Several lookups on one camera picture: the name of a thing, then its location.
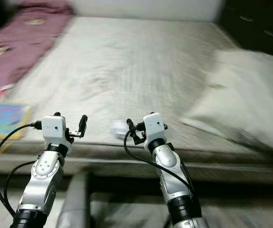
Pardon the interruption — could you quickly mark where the white paper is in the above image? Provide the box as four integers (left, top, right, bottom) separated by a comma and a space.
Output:
111, 119, 130, 139

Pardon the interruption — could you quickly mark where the blue yellow children's book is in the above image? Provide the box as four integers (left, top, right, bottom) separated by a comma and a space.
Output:
0, 100, 34, 142

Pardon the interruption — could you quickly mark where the white pillow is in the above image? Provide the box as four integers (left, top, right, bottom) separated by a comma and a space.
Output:
180, 49, 273, 158

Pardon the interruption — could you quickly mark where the white quilted mattress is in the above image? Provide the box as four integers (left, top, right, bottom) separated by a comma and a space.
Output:
0, 17, 273, 185

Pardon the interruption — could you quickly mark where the grey left robot leg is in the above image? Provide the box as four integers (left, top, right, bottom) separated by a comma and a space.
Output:
62, 171, 93, 228

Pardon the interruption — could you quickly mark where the mauve cartoon print blanket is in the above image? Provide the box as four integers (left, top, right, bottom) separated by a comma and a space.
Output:
0, 0, 76, 104

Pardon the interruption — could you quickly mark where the dark tufted headboard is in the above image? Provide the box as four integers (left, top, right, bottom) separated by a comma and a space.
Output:
216, 0, 273, 61

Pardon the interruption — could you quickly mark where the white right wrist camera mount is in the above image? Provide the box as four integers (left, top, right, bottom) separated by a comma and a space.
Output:
143, 113, 167, 149

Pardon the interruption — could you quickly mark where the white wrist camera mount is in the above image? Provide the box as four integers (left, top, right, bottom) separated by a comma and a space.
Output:
42, 115, 67, 154
143, 113, 167, 149

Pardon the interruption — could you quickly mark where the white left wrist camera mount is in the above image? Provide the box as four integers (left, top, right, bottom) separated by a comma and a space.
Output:
42, 115, 67, 154

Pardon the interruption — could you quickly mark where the dark bed frame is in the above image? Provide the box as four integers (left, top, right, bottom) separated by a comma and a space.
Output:
0, 172, 273, 200

